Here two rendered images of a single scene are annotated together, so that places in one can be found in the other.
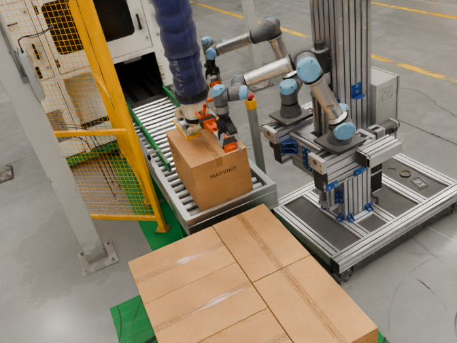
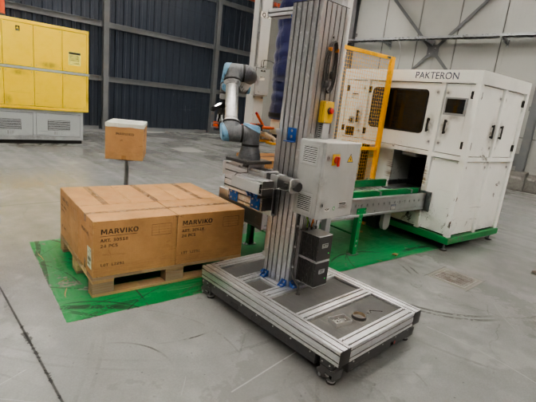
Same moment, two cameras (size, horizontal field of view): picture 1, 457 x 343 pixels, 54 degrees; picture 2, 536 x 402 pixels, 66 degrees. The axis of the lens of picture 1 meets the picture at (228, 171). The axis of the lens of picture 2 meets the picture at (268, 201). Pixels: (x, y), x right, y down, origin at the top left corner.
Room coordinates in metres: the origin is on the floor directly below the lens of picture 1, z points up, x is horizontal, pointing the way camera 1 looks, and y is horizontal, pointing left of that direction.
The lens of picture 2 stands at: (1.51, -3.33, 1.43)
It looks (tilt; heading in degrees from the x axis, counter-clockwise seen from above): 14 degrees down; 70
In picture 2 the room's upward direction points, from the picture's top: 6 degrees clockwise
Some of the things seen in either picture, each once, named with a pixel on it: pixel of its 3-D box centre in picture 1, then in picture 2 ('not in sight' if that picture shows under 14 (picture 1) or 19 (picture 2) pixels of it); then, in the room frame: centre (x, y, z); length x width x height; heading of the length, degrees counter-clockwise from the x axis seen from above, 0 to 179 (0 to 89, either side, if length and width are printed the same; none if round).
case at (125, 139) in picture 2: not in sight; (127, 139); (1.58, 1.77, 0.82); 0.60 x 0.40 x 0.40; 84
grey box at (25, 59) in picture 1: (32, 74); (261, 81); (2.93, 1.12, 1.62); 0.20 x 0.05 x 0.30; 18
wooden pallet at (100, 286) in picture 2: not in sight; (150, 251); (1.76, 0.09, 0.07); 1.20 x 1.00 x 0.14; 18
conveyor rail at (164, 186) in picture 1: (146, 158); not in sight; (3.52, 0.69, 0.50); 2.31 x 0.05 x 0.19; 18
